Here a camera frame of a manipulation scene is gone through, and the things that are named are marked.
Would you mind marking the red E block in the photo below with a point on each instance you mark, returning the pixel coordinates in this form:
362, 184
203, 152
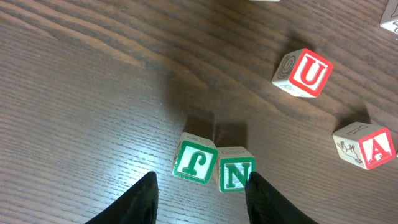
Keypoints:
389, 17

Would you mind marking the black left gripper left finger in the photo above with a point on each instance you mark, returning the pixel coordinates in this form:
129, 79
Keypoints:
138, 205

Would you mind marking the red A block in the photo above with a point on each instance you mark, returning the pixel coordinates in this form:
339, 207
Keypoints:
364, 145

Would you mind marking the green N block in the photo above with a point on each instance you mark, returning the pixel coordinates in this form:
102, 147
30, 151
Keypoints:
232, 169

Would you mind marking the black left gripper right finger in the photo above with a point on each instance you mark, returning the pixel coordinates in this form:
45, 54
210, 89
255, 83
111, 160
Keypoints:
266, 205

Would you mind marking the green J block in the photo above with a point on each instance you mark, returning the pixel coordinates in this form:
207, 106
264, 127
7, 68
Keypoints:
195, 158

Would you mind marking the red U block left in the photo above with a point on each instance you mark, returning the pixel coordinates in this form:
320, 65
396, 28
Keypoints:
302, 73

